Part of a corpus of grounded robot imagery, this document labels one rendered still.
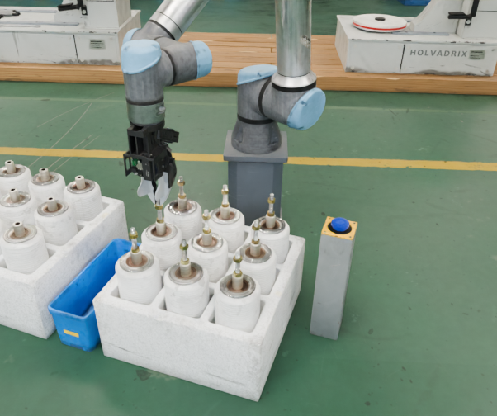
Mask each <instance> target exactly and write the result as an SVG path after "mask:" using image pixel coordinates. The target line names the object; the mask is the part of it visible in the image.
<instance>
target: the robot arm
mask: <svg viewBox="0 0 497 416"><path fill-rule="evenodd" d="M208 2H209V0H164V1H163V3H162V4H161V5H160V7H159V8H158V9H157V11H156V12H155V13H154V14H153V15H152V17H151V18H150V19H149V20H148V22H147V23H146V24H145V25H144V27H143V28H135V29H132V30H130V31H128V32H127V33H126V35H125V37H124V40H123V46H122V47H121V70H122V72H123V78H124V84H125V98H126V109H127V115H128V119H129V121H130V127H129V128H128V129H127V135H128V142H129V149H128V150H127V151H126V152H125V153H123V160H124V166H125V176H126V177H127V176H128V175H129V174H130V173H132V172H133V173H134V175H138V176H140V177H141V184H140V186H139V188H138V191H137V194H138V196H139V197H141V196H144V195H147V194H148V196H149V198H150V200H151V201H152V202H153V203H154V204H156V201H157V200H159V204H160V205H162V204H163V203H164V202H165V201H166V200H167V198H168V194H169V192H170V191H171V188H172V185H173V183H174V180H175V177H176V174H177V167H176V164H175V158H173V156H172V153H171V151H172V150H171V149H170V148H169V147H168V144H169V143H170V144H172V143H173V142H174V143H175V142H176V143H178V136H179V132H177V131H174V129H171V128H164V126H165V120H164V117H165V110H166V107H165V106H164V96H163V88H164V87H169V86H172V85H175V84H179V83H185V82H187V81H191V80H197V79H198V78H201V77H204V76H206V75H207V74H208V73H209V72H210V71H211V68H212V55H211V51H210V49H209V48H208V46H207V45H206V44H205V43H204V42H202V41H199V40H197V41H188V42H187V43H182V42H179V41H178V40H179V39H180V37H181V36H182V35H183V33H184V32H185V31H186V29H187V28H188V27H189V26H190V25H191V24H192V22H193V21H194V20H195V18H196V17H197V15H198V14H199V13H200V12H201V10H202V9H203V7H204V6H205V5H206V4H207V3H208ZM275 12H276V40H277V66H275V65H270V64H260V65H253V66H248V67H245V68H243V69H241V70H240V71H239V73H238V82H237V121H236V123H235V126H234V130H233V133H232V135H231V144H232V146H233V147H234V148H235V149H237V150H238V151H240V152H243V153H246V154H269V153H272V152H274V151H277V150H278V149H280V148H281V146H282V135H281V132H280V129H279V126H278V123H277V122H280V123H282V124H284V125H288V127H290V128H295V129H298V130H306V129H309V128H310V127H311V126H312V125H313V124H315V122H316V121H317V120H318V119H319V118H320V116H321V114H322V112H323V110H324V105H325V95H324V92H323V91H322V90H321V89H320V88H317V87H316V74H315V73H314V72H313V71H312V70H311V69H310V61H311V0H275ZM128 158H129V164H130V167H129V168H128V169H127V168H126V160H127V159H128ZM130 158H132V164H133V166H132V167H131V160H130ZM157 180H159V185H158V188H157V190H156V187H157V184H156V181H157Z"/></svg>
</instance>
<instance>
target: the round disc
mask: <svg viewBox="0 0 497 416"><path fill-rule="evenodd" d="M353 25H354V26H355V27H357V28H360V29H363V30H366V31H374V32H393V31H402V30H404V29H405V28H406V26H407V21H406V20H405V19H403V18H400V17H394V16H389V15H381V14H364V15H359V16H356V17H354V18H353Z"/></svg>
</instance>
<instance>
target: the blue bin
mask: <svg viewBox="0 0 497 416"><path fill-rule="evenodd" d="M132 246H133V245H132V241H129V240H126V239H118V238H117V239H113V240H112V241H111V242H110V243H109V244H108V245H107V246H106V247H105V248H104V249H103V250H102V251H101V252H100V253H99V254H98V255H97V256H96V257H95V258H94V259H93V260H92V261H91V262H90V263H89V264H88V265H87V266H86V267H85V268H84V269H83V270H82V271H81V272H80V273H79V274H78V275H77V276H76V277H75V278H74V279H73V280H72V281H71V282H70V283H69V284H68V285H67V286H66V287H65V288H64V289H63V290H62V291H61V292H60V293H59V294H58V295H57V296H56V297H55V298H54V299H53V300H52V301H51V302H50V304H49V305H48V310H49V312H50V313H51V314H52V317H53V320H54V323H55V326H56V328H57V331H58V334H59V338H60V341H61V343H63V344H66V345H69V346H71V347H76V348H79V349H82V350H84V351H87V352H92V351H94V350H95V349H96V347H97V346H98V345H99V343H100V342H101V338H100V334H99V330H98V326H97V318H96V314H95V309H94V305H93V299H94V298H95V297H96V296H97V294H98V293H100V292H101V290H102V288H103V287H104V286H105V285H106V284H107V283H108V282H109V281H110V280H111V279H112V278H113V276H114V275H115V274H116V262H117V261H118V259H119V258H120V257H122V256H123V255H124V254H126V253H128V252H130V250H131V247H132Z"/></svg>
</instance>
